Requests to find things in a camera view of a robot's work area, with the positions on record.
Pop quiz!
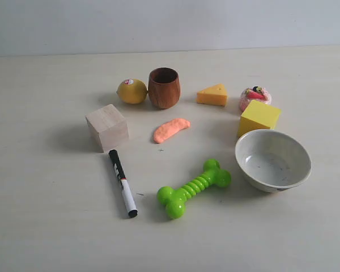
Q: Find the orange squishy piece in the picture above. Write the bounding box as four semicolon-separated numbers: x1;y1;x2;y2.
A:
153;118;190;143

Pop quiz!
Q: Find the brown wooden cup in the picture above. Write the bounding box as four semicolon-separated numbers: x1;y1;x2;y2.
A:
148;67;181;109

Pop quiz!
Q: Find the light wooden cube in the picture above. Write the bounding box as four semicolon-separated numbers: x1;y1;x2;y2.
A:
85;104;129;152

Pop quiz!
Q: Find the yellow lemon with sticker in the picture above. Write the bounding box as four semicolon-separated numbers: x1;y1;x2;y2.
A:
116;78;147;104

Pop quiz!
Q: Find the yellow cheese wedge toy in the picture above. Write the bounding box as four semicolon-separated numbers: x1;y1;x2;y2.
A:
196;83;228;107

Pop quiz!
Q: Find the green bone chew toy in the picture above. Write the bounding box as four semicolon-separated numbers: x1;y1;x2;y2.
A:
156;159;231;219

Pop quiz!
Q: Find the black and white marker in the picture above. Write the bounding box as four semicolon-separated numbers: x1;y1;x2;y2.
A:
108;150;138;218

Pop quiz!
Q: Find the yellow foam cube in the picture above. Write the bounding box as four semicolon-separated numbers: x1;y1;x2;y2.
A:
237;100;281;137

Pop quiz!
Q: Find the pink toy cake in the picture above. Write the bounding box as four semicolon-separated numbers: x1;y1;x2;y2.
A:
239;86;272;112

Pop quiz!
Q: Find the white ceramic bowl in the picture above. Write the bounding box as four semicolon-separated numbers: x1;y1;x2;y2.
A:
234;129;312;193

